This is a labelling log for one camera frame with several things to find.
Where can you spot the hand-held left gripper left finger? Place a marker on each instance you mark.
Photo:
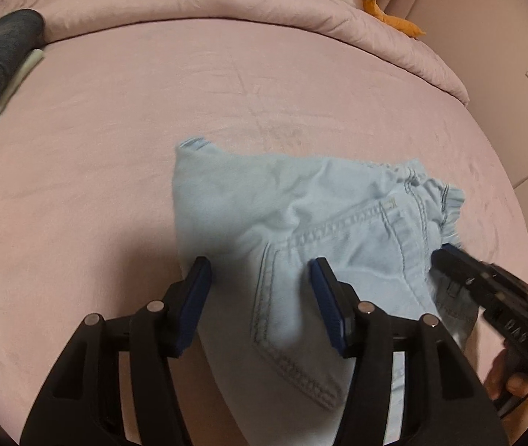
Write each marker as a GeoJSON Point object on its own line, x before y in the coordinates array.
{"type": "Point", "coordinates": [194, 297]}

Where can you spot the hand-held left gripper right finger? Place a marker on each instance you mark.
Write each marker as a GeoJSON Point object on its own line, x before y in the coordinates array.
{"type": "Point", "coordinates": [326, 297]}

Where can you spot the light blue strawberry pants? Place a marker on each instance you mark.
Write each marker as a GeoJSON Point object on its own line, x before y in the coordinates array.
{"type": "Point", "coordinates": [292, 204]}

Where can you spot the pink quilt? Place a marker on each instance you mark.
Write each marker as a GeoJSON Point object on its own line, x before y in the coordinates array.
{"type": "Point", "coordinates": [199, 4]}

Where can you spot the person's right hand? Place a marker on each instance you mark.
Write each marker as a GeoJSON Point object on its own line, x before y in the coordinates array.
{"type": "Point", "coordinates": [515, 383]}

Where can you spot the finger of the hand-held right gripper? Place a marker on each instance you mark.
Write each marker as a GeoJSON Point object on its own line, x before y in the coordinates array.
{"type": "Point", "coordinates": [459, 272]}

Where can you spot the light green folded cloth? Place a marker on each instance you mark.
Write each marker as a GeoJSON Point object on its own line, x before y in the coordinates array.
{"type": "Point", "coordinates": [28, 62]}

